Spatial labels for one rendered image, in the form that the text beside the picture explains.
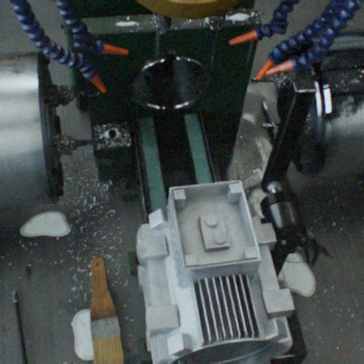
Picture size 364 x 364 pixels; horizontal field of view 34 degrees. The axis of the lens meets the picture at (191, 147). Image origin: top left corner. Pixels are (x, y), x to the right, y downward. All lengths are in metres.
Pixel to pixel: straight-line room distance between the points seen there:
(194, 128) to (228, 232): 0.38
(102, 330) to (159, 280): 0.27
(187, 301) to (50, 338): 0.36
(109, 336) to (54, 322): 0.10
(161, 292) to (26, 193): 0.26
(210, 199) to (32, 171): 0.26
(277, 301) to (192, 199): 0.18
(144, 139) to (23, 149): 0.31
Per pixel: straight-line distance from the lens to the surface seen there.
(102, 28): 0.99
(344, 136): 0.96
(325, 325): 1.13
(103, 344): 1.07
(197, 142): 1.13
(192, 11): 0.77
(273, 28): 0.93
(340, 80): 0.95
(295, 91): 0.79
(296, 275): 1.15
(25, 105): 0.88
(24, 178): 0.90
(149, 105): 1.11
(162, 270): 0.83
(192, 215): 0.82
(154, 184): 1.07
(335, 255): 1.19
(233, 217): 0.82
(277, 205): 0.93
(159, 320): 0.80
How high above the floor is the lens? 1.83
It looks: 54 degrees down
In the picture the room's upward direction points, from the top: 7 degrees clockwise
